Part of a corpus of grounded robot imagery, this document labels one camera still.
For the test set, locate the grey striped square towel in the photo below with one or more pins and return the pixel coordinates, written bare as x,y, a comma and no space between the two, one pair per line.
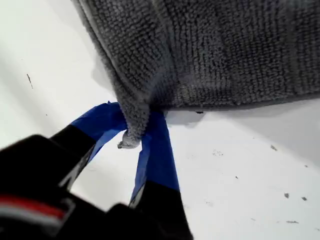
200,50

